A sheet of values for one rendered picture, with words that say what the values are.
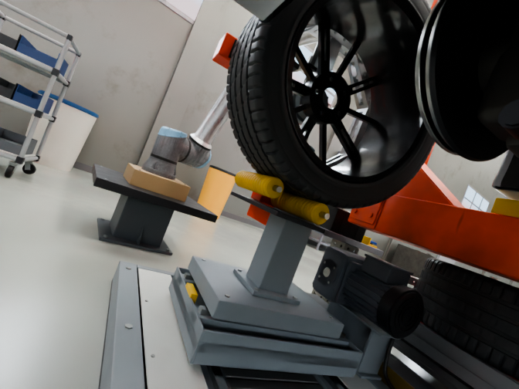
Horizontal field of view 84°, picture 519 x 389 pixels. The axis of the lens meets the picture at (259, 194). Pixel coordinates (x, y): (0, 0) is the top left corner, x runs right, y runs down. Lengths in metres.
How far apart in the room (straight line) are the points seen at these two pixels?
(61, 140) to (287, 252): 2.87
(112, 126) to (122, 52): 0.87
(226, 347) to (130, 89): 3.65
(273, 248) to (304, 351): 0.27
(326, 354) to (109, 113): 3.63
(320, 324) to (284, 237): 0.25
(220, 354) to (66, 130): 2.95
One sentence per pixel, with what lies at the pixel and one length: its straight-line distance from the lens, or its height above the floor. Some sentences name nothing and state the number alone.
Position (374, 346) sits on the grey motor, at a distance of 1.06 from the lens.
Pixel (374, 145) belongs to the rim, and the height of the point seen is 0.79.
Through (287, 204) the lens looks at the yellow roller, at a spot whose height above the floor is 0.48.
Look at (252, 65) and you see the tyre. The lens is 0.73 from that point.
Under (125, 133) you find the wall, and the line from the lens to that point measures 4.04.
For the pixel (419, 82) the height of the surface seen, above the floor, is 0.76.
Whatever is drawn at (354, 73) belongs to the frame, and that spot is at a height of 1.05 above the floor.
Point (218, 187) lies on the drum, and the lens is 3.70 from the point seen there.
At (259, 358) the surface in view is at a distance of 0.78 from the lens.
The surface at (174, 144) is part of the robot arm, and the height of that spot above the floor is 0.57.
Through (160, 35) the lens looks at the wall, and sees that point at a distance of 4.27.
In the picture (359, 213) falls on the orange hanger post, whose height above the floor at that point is 0.57.
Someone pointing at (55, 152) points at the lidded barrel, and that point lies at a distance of 3.43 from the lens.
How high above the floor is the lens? 0.47
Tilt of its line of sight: 1 degrees up
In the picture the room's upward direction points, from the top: 22 degrees clockwise
